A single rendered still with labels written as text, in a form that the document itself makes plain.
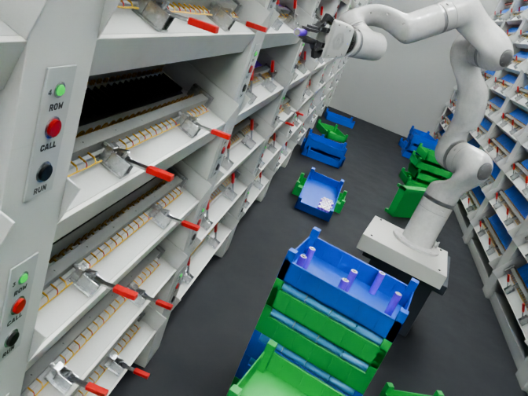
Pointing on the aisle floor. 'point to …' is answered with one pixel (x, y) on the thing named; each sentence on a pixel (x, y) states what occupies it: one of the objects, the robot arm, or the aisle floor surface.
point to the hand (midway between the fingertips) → (309, 34)
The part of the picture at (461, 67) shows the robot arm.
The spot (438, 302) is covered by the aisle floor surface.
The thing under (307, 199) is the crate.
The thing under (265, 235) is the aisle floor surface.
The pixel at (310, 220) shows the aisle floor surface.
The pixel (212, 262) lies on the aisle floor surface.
